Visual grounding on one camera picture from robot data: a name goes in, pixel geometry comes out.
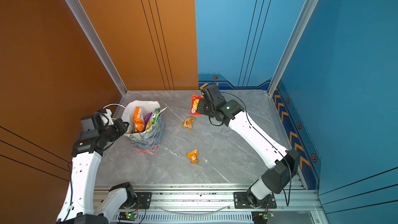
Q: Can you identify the red snack packet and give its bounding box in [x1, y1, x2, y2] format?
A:
[190, 94, 204, 115]

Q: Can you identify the small orange snack packet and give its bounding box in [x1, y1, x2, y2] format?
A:
[181, 117, 195, 129]

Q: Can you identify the white paper bag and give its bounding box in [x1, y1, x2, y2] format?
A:
[117, 100, 166, 155]

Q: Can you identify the purple grape candy bag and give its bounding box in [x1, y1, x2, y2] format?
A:
[144, 113, 153, 130]

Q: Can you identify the orange snack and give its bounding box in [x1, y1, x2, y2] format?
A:
[186, 149, 199, 164]

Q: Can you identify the green pea snack bag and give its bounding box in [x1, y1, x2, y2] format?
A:
[146, 108, 161, 131]

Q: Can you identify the colourful skittles candy bag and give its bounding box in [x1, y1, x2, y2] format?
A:
[133, 106, 145, 133]

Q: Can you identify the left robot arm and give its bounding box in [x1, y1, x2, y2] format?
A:
[56, 109, 136, 224]

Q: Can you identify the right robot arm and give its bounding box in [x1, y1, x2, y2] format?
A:
[197, 84, 300, 208]

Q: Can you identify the left circuit board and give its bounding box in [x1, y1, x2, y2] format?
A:
[117, 212, 138, 222]

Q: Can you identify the circuit board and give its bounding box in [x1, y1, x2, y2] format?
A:
[117, 212, 138, 222]
[251, 212, 275, 224]

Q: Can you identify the right circuit board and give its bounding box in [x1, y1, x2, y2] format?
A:
[251, 212, 275, 224]

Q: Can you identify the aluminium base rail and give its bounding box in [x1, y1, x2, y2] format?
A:
[110, 184, 328, 224]

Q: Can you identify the aluminium corner post left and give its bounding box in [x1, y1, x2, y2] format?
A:
[65, 0, 127, 96]

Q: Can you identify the aluminium corner post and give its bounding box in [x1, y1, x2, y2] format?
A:
[267, 0, 319, 97]
[65, 0, 127, 96]

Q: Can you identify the aluminium corner post right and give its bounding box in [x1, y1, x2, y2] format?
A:
[267, 0, 319, 97]

